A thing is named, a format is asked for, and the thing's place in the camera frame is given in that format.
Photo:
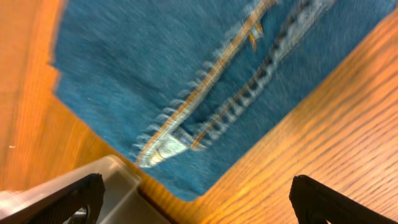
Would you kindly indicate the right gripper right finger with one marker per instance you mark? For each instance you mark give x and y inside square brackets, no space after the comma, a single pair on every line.
[315,203]

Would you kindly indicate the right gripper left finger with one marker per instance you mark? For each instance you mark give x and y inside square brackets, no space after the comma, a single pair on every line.
[79,202]

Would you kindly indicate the blue denim jeans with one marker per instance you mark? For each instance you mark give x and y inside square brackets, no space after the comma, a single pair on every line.
[185,88]

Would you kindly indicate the clear plastic storage bin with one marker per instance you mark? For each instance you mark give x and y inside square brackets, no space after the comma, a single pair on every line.
[122,202]

